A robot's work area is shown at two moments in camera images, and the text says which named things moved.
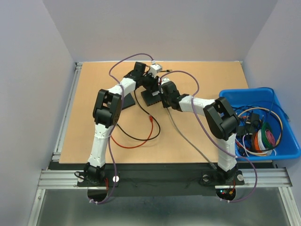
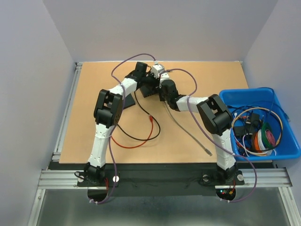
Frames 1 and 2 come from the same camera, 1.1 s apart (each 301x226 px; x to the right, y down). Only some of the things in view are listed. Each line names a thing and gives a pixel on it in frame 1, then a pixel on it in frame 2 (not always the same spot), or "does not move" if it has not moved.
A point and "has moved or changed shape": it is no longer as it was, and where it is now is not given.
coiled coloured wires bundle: (263, 141) does not move
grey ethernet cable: (213, 165) → (208, 151)
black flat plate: (128, 101) does not move
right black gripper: (165, 103) does not move
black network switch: (151, 97) has moved or changed shape
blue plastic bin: (265, 131) does not move
